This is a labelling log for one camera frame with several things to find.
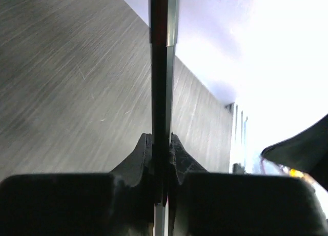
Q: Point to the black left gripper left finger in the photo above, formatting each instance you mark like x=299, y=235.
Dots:
x=132, y=168

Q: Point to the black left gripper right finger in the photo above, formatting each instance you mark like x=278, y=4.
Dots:
x=182, y=162

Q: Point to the beige and black umbrella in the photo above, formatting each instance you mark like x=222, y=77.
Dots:
x=209, y=203

